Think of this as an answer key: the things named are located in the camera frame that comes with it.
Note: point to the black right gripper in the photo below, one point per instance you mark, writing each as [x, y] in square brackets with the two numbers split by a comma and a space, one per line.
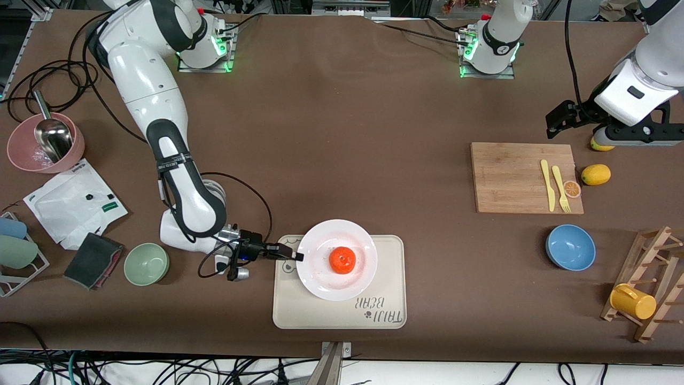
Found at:
[253, 245]

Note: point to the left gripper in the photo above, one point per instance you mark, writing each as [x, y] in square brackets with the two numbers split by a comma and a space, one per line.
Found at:
[577, 114]

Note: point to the white round plate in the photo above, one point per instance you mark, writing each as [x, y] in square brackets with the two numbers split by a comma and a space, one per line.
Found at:
[320, 278]

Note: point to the orange tangerine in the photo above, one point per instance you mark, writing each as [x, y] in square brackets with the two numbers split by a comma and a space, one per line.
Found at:
[342, 260]

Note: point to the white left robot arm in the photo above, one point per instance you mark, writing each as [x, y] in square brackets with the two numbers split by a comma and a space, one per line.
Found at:
[494, 37]

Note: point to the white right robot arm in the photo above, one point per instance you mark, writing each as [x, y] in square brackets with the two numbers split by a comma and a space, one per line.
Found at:
[155, 107]

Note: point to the yellow lemon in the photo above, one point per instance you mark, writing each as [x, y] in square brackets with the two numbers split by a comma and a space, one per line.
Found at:
[596, 175]
[599, 146]

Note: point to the yellow plastic fork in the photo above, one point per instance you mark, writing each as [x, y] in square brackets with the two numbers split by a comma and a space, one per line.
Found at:
[560, 187]

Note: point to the yellow plastic knife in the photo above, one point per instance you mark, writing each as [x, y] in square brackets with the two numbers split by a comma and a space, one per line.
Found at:
[549, 187]

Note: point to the toy orange slice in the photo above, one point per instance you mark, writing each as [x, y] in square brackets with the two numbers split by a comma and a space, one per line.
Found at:
[572, 189]

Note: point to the wooden cutting board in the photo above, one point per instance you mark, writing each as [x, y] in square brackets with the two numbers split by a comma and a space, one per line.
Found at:
[507, 176]

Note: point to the cream bear print tray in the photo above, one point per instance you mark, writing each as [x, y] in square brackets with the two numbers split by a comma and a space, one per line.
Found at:
[385, 278]

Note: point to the blue bowl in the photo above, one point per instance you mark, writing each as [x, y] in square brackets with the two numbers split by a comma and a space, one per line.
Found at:
[570, 247]

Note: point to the green bowl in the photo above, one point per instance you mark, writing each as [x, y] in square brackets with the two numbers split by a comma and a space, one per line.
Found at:
[146, 264]

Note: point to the wooden mug rack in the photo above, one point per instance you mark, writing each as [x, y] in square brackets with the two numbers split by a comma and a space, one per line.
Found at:
[649, 278]

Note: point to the dark grey folded cloth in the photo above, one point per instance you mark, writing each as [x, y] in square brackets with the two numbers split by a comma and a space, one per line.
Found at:
[92, 260]

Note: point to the yellow mug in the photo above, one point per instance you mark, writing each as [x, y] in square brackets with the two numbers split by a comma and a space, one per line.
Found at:
[633, 302]

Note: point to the white plastic bag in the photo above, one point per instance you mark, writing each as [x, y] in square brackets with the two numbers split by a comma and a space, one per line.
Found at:
[69, 208]

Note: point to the metal scoop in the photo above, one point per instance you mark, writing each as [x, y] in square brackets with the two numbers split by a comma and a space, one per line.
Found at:
[53, 139]

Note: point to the pale green cup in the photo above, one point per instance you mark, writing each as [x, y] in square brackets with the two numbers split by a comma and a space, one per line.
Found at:
[16, 252]

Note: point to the light blue cup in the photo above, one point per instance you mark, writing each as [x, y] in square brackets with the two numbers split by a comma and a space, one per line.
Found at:
[12, 228]

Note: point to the pink bowl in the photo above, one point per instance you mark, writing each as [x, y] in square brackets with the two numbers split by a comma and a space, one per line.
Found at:
[21, 149]

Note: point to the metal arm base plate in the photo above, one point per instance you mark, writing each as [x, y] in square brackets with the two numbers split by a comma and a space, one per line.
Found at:
[227, 59]
[489, 76]

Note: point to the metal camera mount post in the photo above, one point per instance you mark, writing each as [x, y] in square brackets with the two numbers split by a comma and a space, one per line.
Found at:
[332, 366]

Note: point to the aluminium frame profile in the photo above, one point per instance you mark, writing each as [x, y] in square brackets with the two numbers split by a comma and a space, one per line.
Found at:
[350, 8]

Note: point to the metal table corner bracket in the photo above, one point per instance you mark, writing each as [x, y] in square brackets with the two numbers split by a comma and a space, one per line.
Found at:
[41, 14]

